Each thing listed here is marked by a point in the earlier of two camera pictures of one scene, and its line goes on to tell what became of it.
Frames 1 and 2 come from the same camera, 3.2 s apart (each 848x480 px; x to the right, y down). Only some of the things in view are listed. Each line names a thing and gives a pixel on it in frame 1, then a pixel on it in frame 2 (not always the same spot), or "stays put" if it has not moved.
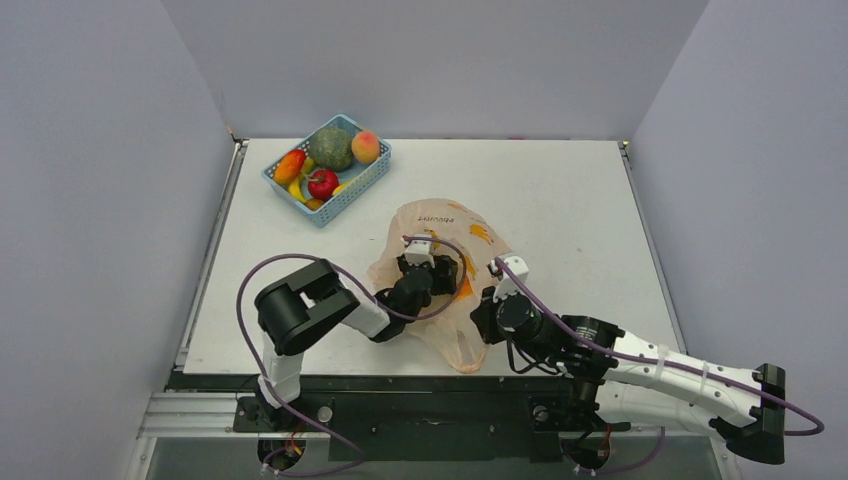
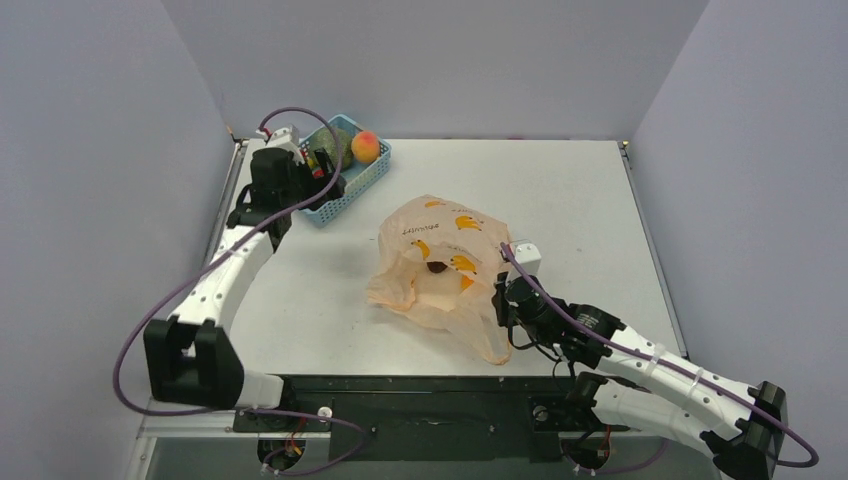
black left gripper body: x=441 y=284 to x=307 y=188
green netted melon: x=330 y=148 stays put
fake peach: x=365 y=146 stays put
